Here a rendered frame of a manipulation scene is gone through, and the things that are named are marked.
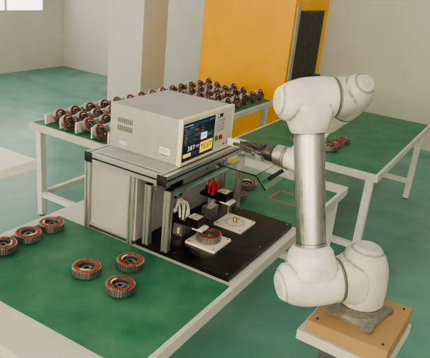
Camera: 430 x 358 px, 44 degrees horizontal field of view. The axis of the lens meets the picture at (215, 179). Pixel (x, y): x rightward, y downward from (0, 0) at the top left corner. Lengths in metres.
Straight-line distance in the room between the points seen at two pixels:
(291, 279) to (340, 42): 6.00
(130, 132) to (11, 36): 7.38
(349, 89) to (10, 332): 1.34
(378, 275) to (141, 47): 4.76
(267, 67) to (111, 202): 3.82
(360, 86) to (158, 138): 0.93
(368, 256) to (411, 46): 5.65
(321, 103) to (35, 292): 1.21
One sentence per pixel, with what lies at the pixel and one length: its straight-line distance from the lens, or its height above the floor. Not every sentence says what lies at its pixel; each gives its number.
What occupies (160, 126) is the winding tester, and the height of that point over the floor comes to 1.27.
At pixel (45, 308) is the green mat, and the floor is 0.75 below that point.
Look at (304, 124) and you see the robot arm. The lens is 1.71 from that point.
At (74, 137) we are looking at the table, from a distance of 3.82.
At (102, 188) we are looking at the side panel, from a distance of 2.41.
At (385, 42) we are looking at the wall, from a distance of 7.41.
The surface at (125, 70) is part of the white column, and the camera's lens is 6.38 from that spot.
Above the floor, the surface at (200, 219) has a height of 0.87.
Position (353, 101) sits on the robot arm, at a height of 1.56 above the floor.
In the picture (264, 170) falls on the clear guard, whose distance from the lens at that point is 2.48.
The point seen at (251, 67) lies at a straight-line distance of 6.03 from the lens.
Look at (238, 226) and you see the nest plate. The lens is 2.55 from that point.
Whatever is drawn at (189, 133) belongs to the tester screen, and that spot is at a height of 1.25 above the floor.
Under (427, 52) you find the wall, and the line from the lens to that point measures 7.31.
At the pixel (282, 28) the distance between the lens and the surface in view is 5.84.
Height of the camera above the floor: 1.90
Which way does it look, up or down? 21 degrees down
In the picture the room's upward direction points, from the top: 6 degrees clockwise
